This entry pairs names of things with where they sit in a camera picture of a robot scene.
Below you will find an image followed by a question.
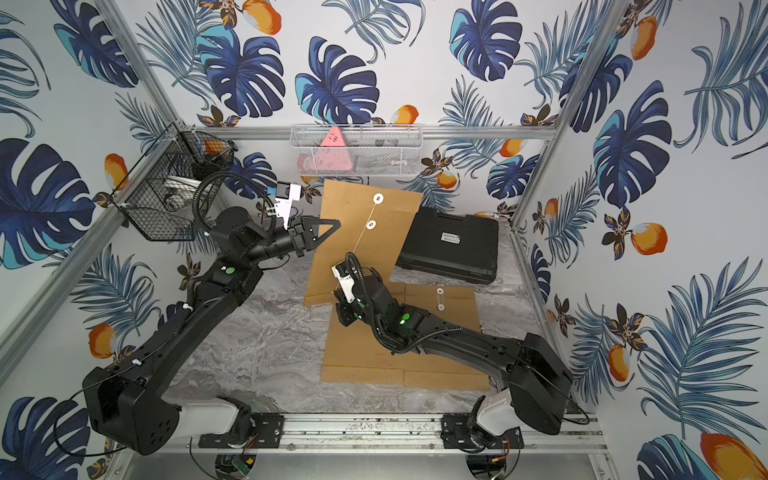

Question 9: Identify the brown kraft file bag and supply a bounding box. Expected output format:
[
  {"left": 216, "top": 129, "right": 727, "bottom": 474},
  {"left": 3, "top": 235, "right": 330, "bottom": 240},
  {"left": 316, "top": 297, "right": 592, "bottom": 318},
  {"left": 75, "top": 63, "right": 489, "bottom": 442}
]
[
  {"left": 320, "top": 307, "right": 404, "bottom": 386},
  {"left": 397, "top": 284, "right": 489, "bottom": 391},
  {"left": 304, "top": 180, "right": 423, "bottom": 306}
]

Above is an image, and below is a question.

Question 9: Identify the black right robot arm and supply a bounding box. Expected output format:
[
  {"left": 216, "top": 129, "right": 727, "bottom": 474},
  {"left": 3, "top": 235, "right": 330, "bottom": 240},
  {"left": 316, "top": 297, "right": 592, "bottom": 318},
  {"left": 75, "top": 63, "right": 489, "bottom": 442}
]
[{"left": 331, "top": 252, "right": 573, "bottom": 437}]

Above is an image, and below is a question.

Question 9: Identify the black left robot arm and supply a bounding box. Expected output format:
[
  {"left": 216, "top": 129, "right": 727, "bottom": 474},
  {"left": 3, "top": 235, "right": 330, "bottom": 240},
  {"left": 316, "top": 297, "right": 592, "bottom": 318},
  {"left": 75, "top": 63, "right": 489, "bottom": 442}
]
[{"left": 82, "top": 172, "right": 341, "bottom": 455}]

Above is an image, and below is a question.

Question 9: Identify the pink triangle item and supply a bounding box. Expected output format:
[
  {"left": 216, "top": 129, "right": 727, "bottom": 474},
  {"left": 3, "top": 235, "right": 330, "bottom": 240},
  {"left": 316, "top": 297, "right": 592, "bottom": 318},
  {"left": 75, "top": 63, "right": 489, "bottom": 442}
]
[{"left": 303, "top": 126, "right": 354, "bottom": 173}]

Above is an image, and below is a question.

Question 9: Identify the black plastic tool case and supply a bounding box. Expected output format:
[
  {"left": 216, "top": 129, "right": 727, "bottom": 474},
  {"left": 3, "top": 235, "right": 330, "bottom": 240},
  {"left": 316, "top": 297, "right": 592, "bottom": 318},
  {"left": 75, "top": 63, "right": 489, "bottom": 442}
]
[{"left": 396, "top": 206, "right": 499, "bottom": 284}]

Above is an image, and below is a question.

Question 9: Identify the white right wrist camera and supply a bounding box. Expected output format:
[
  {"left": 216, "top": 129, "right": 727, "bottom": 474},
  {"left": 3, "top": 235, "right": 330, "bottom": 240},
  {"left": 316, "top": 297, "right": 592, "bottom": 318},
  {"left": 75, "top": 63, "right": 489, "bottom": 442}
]
[{"left": 332, "top": 262, "right": 362, "bottom": 304}]

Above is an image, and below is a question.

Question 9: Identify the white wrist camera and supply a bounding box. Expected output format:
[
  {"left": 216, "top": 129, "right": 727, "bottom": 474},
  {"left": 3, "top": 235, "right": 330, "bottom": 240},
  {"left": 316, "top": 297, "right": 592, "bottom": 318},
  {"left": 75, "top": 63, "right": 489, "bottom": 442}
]
[
  {"left": 267, "top": 181, "right": 301, "bottom": 229},
  {"left": 332, "top": 262, "right": 362, "bottom": 304}
]

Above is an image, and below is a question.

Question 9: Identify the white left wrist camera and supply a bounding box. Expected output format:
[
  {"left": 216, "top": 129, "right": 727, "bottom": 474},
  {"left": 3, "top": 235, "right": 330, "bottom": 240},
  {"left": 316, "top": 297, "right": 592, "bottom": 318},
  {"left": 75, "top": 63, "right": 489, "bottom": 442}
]
[{"left": 267, "top": 181, "right": 301, "bottom": 229}]

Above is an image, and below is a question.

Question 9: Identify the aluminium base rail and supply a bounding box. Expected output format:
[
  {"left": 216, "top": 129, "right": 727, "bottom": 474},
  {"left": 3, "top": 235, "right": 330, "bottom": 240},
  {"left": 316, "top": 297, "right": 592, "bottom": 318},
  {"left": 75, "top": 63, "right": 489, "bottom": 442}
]
[{"left": 119, "top": 411, "right": 607, "bottom": 455}]

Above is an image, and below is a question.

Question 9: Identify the black wire basket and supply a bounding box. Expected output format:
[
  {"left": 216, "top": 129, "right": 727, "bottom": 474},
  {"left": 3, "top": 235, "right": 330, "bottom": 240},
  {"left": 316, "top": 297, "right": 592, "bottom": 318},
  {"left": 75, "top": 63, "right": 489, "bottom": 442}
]
[{"left": 108, "top": 124, "right": 237, "bottom": 242}]

